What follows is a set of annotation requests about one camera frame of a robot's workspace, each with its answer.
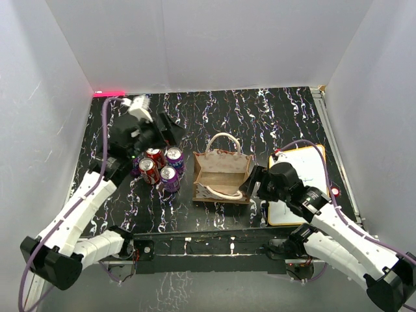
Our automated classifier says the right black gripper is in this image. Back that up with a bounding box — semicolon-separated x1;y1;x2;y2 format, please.
239;165;289;202

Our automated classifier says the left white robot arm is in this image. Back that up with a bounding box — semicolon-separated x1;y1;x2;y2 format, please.
20;112;186;290

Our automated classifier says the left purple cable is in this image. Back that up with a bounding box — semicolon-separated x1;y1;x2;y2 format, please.
18;96;131;312

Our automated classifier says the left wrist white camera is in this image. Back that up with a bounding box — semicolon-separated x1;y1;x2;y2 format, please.
122;95;153;122

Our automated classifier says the purple Fanta can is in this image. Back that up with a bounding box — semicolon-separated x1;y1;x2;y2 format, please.
160;166;180;193
166;147;185;175
131;157;141;177

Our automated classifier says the aluminium frame rail right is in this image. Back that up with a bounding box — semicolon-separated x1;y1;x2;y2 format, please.
310;86;363;224

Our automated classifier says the red cola can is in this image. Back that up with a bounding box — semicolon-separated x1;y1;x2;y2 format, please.
138;157;160;185
146;148;166;170

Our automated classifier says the red emergency button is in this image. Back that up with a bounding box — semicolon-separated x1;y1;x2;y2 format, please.
331;187;341;198

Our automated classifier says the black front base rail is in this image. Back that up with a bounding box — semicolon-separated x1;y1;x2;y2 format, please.
97;231;315;276

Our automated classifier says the pink tape strip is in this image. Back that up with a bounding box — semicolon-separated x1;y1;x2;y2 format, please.
93;91;125;98

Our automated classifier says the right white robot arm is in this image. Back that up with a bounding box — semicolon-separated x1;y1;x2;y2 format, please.
239;162;415;311

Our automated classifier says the white whiteboard yellow rim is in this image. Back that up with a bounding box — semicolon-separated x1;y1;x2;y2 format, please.
266;144;328;227

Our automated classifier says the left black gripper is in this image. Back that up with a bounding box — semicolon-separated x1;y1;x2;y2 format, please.
128;111;187;159

